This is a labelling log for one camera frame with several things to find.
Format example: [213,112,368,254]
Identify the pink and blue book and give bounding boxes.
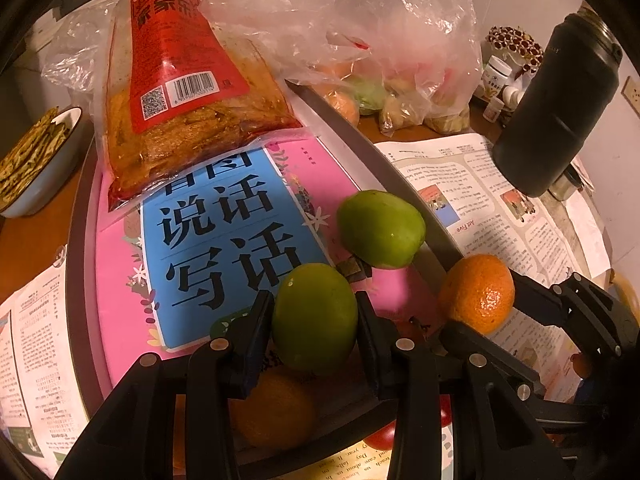
[95,132,446,391]

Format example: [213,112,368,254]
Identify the small metal cup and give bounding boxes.
[547,167,586,201]

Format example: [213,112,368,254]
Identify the bag of tan fruits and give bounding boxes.
[377,95,426,136]
[425,105,471,136]

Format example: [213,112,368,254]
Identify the round green fruit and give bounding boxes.
[271,262,360,377]

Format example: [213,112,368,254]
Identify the red tomato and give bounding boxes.
[362,395,453,453]

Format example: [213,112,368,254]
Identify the blue enamel bowl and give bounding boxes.
[0,105,91,218]

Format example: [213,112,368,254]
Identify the brown beaded ornament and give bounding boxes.
[485,25,543,68]

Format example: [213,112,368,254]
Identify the grey cardboard box tray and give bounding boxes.
[65,80,466,466]

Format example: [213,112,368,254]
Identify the bagged orange fruit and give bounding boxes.
[320,87,361,128]

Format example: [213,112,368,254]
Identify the red snack packet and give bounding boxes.
[92,0,306,201]

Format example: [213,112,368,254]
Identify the colourful title newspaper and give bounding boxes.
[0,245,481,480]

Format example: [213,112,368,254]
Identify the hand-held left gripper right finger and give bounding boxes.
[352,292,561,480]

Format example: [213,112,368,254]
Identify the orange mandarin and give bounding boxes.
[437,253,516,336]
[229,367,318,451]

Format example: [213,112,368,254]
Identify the white medicine jar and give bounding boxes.
[480,55,513,101]

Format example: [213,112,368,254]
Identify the stack of flat pancakes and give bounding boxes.
[0,106,76,206]

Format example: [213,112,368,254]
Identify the white wall socket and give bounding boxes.
[620,75,640,111]

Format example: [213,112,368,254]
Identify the black thermos bottle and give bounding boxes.
[491,10,623,198]

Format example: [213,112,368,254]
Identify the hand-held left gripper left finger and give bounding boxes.
[52,290,276,480]

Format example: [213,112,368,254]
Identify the oval green fruit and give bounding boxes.
[336,189,427,268]

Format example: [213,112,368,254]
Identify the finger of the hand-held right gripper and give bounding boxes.
[440,320,548,402]
[507,267,598,322]

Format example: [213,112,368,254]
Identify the clear plastic bag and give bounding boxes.
[40,0,483,136]

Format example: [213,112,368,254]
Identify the bagged green fruit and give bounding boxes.
[350,77,388,113]

